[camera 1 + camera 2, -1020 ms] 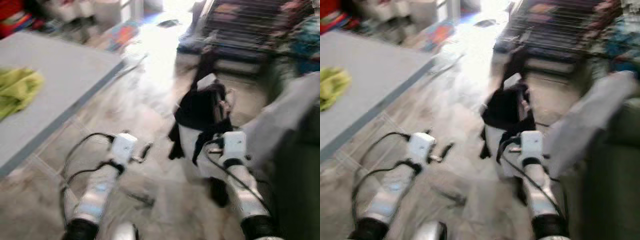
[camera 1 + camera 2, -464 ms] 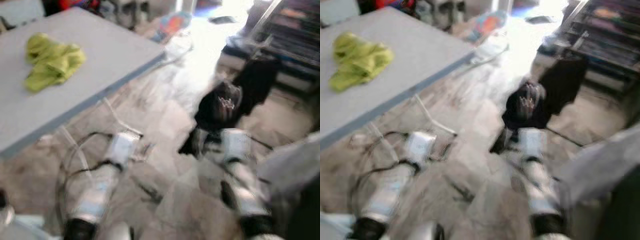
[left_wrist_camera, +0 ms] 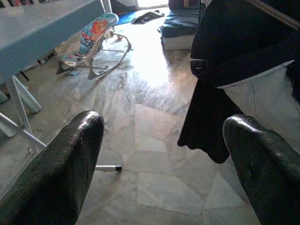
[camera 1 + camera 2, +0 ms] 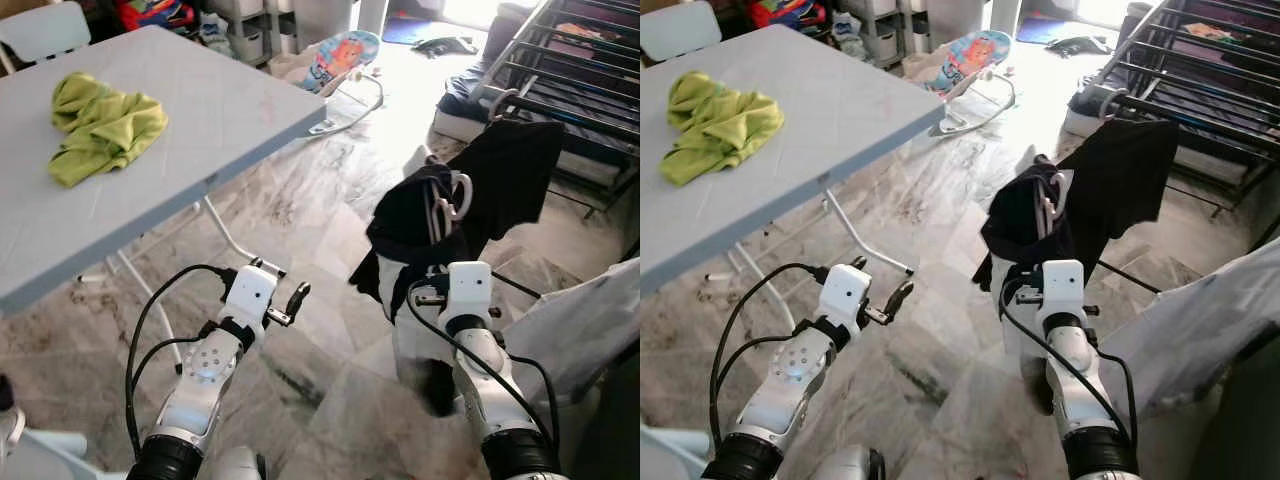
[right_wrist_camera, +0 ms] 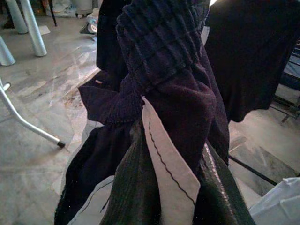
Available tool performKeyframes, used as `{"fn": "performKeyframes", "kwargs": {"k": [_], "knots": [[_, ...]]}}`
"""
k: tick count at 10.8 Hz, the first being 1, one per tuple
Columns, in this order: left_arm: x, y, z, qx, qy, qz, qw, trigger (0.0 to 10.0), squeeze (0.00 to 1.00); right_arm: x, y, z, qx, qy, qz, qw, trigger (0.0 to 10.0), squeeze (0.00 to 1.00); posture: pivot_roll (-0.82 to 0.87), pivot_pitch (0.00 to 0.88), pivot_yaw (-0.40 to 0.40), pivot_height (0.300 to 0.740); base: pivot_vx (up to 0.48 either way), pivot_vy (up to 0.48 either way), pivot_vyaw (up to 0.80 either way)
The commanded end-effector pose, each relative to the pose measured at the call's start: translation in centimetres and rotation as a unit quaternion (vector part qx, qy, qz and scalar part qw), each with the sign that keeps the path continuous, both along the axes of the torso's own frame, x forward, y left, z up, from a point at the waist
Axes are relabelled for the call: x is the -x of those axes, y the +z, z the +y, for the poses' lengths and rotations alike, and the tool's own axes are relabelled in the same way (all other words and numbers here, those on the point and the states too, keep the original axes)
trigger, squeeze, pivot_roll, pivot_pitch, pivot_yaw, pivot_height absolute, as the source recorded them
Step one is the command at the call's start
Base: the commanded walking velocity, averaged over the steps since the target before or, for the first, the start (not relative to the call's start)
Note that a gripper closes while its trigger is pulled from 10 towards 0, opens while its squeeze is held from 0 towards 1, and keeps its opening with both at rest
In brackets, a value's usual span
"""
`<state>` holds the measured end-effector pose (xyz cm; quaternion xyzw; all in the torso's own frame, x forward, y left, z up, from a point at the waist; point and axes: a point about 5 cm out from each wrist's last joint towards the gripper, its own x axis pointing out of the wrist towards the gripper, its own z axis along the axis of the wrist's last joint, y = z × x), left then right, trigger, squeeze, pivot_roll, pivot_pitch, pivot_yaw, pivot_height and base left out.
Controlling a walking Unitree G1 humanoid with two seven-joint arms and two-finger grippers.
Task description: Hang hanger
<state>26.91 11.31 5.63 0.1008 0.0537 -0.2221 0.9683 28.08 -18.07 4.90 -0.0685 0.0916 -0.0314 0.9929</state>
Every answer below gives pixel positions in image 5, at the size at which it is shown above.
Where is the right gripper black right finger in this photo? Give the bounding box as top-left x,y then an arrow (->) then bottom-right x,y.
193,142 -> 256,225

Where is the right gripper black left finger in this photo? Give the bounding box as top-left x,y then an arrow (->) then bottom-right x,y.
99,118 -> 162,225

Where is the black garment with grey lining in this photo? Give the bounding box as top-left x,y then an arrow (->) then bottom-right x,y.
54,0 -> 232,225

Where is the white plastic bag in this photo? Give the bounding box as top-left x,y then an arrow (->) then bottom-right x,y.
248,177 -> 300,225

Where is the long black garment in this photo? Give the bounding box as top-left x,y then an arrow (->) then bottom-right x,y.
205,0 -> 300,123

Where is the silver conical table leg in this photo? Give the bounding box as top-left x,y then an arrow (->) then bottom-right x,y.
6,0 -> 29,35
0,34 -> 16,67
20,0 -> 47,57

